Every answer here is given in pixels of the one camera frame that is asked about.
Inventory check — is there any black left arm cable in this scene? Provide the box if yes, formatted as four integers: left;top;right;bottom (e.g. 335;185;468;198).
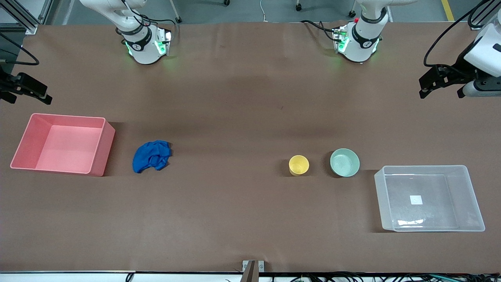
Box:
424;0;501;68

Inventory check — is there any clear plastic box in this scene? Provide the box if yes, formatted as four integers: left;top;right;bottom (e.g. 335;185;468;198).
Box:
374;165;486;232

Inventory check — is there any yellow plastic cup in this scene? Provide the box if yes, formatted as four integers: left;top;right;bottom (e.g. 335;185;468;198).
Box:
288;155;310;176

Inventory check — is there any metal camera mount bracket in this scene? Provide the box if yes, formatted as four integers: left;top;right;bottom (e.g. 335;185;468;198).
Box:
242;260;265;282

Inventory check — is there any black left base cable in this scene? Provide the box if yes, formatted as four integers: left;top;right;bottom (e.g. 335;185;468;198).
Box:
300;20;339;42

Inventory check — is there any black right base cable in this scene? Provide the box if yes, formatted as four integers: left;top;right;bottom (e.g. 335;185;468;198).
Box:
116;0;177;36

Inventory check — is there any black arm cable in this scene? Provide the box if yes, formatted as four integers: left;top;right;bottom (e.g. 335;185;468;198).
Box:
0;33;40;66
424;0;501;68

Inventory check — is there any aluminium frame profile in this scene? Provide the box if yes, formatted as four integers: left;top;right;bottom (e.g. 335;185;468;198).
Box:
0;0;54;35

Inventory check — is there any blue cloth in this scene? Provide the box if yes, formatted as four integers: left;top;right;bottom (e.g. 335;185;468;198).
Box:
132;140;173;174

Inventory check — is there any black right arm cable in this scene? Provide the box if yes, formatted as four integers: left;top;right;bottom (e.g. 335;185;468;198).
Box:
0;33;40;66

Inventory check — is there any black base cable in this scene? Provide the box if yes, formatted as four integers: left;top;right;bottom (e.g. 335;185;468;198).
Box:
300;20;339;42
116;0;177;36

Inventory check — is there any pink plastic bin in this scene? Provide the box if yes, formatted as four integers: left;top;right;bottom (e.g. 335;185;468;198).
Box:
10;113;116;177

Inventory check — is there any green plastic bowl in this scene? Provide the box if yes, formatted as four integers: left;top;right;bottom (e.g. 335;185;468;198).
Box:
330;148;360;177

